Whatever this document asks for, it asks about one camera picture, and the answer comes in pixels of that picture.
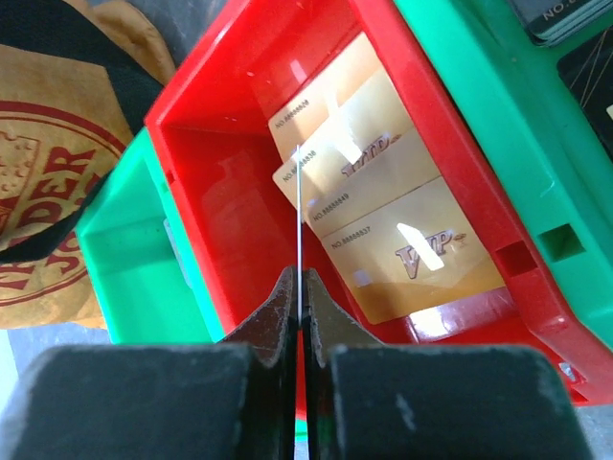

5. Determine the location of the gold credit card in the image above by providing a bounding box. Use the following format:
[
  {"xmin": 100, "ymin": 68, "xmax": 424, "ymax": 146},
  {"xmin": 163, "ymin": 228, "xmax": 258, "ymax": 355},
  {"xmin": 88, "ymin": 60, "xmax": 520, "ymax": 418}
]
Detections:
[{"xmin": 295, "ymin": 146, "xmax": 304, "ymax": 330}]

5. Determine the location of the gold cards stack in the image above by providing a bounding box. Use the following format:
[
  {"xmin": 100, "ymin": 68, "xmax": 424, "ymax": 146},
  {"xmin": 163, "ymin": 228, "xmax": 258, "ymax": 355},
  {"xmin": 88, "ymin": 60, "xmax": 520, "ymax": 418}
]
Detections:
[{"xmin": 268, "ymin": 34, "xmax": 504, "ymax": 324}]

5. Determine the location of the left green plastic bin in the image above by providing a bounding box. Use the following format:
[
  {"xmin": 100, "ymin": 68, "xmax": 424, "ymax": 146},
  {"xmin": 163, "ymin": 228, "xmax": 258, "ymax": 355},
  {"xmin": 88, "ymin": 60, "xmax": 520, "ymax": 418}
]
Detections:
[{"xmin": 76, "ymin": 129, "xmax": 225, "ymax": 345}]

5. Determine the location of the right green plastic bin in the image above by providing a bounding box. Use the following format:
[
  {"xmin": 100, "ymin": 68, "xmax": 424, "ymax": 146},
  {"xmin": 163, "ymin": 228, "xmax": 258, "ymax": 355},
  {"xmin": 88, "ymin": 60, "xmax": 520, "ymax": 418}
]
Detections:
[{"xmin": 397, "ymin": 1, "xmax": 612, "ymax": 344}]

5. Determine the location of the red plastic bin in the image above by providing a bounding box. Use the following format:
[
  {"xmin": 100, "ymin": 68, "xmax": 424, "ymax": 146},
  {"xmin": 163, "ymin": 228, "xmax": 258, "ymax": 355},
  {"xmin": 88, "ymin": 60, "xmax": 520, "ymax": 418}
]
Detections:
[{"xmin": 146, "ymin": 1, "xmax": 612, "ymax": 404}]

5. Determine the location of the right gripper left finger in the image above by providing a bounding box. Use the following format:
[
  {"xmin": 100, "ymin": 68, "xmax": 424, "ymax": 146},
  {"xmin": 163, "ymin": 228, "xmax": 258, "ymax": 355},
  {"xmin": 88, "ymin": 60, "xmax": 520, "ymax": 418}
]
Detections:
[{"xmin": 1, "ymin": 267, "xmax": 298, "ymax": 459}]

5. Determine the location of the yellow tote bag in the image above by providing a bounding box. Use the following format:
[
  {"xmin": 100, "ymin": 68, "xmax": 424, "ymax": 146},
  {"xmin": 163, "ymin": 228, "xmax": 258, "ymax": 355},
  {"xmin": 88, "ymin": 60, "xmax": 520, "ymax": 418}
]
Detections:
[{"xmin": 1, "ymin": 1, "xmax": 175, "ymax": 330}]

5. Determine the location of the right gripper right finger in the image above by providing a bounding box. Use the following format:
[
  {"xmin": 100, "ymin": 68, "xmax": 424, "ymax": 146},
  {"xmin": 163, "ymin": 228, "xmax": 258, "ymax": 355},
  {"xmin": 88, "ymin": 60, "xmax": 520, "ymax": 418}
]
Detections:
[{"xmin": 302, "ymin": 269, "xmax": 592, "ymax": 459}]

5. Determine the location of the green plastic bin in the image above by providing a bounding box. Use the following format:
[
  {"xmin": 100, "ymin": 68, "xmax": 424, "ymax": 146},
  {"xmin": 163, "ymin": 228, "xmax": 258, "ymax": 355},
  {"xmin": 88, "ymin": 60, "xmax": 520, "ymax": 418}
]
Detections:
[
  {"xmin": 397, "ymin": 1, "xmax": 612, "ymax": 344},
  {"xmin": 76, "ymin": 129, "xmax": 225, "ymax": 345}
]

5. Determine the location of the black cards stack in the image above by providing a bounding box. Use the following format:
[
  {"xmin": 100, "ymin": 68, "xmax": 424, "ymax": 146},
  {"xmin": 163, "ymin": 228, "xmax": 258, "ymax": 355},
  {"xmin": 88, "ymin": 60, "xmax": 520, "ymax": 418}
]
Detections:
[{"xmin": 510, "ymin": 1, "xmax": 612, "ymax": 154}]

